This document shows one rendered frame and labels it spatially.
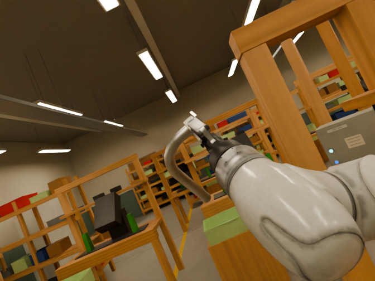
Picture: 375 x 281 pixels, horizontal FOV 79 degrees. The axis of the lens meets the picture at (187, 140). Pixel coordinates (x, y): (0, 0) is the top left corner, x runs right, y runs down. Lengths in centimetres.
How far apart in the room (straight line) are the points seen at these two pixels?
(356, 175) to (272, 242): 16
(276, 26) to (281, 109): 30
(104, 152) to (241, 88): 709
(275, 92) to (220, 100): 989
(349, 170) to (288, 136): 48
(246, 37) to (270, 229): 73
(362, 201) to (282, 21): 72
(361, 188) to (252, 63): 61
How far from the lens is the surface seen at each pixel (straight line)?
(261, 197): 30
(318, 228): 27
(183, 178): 66
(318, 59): 1228
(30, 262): 628
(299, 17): 99
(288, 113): 87
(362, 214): 39
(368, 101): 97
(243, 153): 37
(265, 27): 94
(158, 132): 1074
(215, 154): 42
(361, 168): 40
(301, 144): 88
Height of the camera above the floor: 159
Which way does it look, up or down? 4 degrees up
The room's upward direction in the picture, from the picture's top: 24 degrees counter-clockwise
